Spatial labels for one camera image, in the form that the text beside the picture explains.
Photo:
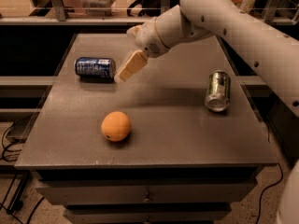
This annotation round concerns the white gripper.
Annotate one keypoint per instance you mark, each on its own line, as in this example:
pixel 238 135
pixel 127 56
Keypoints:
pixel 147 40

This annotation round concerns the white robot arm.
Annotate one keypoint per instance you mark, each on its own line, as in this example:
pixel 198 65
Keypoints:
pixel 269 52

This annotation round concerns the blue pepsi can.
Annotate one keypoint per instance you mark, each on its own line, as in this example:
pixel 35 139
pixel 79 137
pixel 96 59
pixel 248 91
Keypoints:
pixel 104 68

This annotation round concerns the green silver soda can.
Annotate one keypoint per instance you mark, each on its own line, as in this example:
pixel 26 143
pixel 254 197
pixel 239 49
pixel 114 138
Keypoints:
pixel 218 91

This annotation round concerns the black bag behind railing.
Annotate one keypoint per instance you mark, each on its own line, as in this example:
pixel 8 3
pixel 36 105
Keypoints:
pixel 151 8

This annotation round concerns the orange fruit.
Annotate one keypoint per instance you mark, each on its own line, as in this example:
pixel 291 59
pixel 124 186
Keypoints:
pixel 116 126

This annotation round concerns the grey cabinet with drawers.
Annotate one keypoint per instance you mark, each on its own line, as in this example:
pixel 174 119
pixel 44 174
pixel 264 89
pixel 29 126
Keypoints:
pixel 194 163

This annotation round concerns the metal railing shelf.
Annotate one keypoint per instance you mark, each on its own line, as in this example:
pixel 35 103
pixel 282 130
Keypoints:
pixel 274 11

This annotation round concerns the round metal drawer knob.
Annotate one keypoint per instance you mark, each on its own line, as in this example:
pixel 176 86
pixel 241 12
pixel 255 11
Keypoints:
pixel 147 198

